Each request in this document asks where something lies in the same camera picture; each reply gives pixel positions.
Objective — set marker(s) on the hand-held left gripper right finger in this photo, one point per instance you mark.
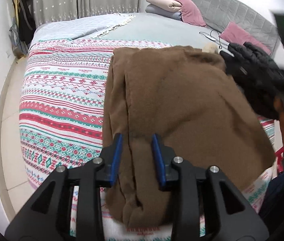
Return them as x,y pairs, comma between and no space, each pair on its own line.
158,158

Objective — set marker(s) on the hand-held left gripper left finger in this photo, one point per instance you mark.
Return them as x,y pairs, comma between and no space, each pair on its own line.
116,155

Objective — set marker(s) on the black puffer jacket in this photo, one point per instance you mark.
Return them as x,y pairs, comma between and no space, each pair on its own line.
254,72

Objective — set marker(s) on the brown coat with fur collar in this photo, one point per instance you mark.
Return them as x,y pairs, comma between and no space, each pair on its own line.
182,105

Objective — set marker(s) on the hanging black clothes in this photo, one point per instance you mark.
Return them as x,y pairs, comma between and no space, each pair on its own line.
25,25

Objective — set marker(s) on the small pink pillow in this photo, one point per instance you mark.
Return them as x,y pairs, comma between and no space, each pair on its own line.
237,34

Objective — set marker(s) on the grey quilted headboard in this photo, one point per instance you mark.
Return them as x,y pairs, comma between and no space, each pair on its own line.
227,7

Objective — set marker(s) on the red green patterned blanket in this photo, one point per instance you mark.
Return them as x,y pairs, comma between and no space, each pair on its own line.
61,100

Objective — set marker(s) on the red plastic object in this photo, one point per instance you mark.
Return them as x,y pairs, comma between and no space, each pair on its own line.
281,153

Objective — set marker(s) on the large pink pillow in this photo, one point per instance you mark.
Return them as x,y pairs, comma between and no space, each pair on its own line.
189,10

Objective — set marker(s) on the person's right leg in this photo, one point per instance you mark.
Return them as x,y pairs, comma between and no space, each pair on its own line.
277,195

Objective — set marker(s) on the bed with grey sheet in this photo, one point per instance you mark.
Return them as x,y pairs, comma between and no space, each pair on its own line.
162,30

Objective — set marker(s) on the light blue fringed blanket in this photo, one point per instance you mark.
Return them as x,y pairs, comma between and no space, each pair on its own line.
81,26

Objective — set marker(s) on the grey-blue hanging bag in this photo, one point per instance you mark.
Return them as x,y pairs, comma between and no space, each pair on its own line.
14,37

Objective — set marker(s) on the white wall socket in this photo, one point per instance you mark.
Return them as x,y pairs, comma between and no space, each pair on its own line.
7,54

